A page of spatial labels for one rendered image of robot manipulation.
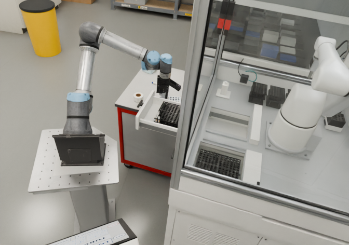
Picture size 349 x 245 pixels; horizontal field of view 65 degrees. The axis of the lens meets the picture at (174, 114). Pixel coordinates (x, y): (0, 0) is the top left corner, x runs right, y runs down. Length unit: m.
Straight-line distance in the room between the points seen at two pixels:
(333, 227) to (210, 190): 0.50
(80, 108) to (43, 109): 1.76
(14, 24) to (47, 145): 3.29
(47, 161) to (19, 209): 0.87
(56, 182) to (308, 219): 1.20
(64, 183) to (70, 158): 0.13
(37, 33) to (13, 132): 1.45
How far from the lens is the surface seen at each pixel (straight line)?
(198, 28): 0.79
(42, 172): 1.67
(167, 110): 1.73
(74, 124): 1.52
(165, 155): 2.20
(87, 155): 1.56
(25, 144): 2.94
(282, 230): 1.40
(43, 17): 3.91
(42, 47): 4.10
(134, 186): 2.44
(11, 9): 4.78
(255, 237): 1.51
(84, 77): 1.70
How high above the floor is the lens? 2.02
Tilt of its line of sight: 41 degrees down
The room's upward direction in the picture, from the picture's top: 6 degrees clockwise
